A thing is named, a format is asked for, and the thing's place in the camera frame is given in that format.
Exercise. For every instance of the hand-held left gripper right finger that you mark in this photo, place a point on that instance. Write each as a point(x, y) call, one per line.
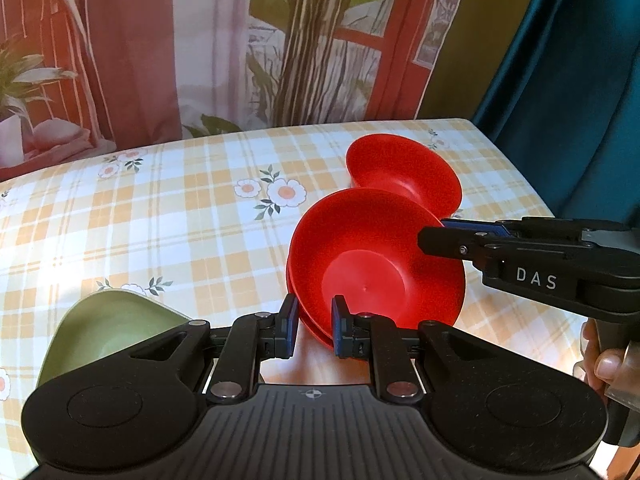
point(340, 331)

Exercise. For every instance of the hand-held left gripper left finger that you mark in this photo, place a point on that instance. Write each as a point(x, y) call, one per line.
point(289, 328)

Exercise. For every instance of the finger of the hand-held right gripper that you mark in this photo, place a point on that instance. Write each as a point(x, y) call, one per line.
point(540, 227)
point(450, 242)

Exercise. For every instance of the red plastic bowl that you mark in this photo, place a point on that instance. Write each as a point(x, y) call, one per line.
point(400, 165)
point(370, 260)
point(306, 322)

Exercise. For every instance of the orange plastic plate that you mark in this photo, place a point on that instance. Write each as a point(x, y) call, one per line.
point(310, 366)

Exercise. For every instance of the person's right hand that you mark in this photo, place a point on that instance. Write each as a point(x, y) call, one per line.
point(602, 355)

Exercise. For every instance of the teal curtain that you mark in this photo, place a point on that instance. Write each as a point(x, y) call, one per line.
point(565, 85)

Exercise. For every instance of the checked floral tablecloth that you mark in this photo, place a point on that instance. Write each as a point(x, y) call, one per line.
point(150, 220)

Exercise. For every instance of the green plastic plate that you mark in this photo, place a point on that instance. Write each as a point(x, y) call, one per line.
point(100, 330)

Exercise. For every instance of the printed room scene backdrop cloth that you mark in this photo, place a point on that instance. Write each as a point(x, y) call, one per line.
point(200, 45)

